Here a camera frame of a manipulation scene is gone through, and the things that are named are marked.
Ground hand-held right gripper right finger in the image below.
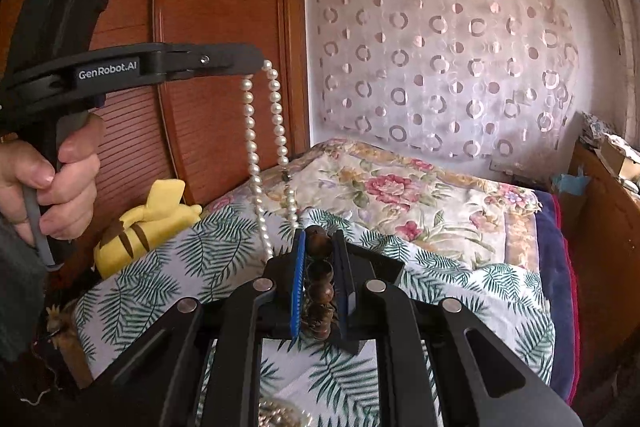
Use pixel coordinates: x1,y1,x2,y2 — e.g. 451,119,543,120
330,229,584,427

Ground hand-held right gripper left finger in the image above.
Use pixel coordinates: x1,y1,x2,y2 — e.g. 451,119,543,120
85,228,308,427

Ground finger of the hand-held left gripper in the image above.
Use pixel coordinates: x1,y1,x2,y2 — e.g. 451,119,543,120
160,43,265,82

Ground brown wooden bead bracelet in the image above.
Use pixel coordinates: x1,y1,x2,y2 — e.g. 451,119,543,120
302,227,337,344

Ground white pearl necklace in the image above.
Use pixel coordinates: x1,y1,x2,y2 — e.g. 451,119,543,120
240,59,302,264

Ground person's left hand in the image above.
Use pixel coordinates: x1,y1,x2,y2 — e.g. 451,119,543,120
0,116,105,254

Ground brown wooden wardrobe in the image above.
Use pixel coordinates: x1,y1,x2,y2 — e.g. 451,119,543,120
0,0,310,280

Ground floral quilt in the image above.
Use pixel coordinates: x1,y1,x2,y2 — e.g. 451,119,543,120
205,138,544,274

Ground yellow striped plush toy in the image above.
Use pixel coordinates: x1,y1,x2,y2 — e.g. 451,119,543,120
93,179,204,281

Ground sheer circle-patterned curtain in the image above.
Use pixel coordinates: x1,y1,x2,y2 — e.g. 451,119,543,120
307,0,582,158

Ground dark blue blanket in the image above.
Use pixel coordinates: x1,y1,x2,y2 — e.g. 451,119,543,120
536,189,582,408

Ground brown furry toy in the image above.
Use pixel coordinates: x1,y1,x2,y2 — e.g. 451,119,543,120
44,301,97,384

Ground brown wooden cabinet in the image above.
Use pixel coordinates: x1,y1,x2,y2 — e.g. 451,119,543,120
552,141,640,410

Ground cardboard box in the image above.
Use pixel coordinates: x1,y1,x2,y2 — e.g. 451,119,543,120
597,134,640,194

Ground pile of gold chains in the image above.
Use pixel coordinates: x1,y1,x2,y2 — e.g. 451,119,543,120
257,397,314,427

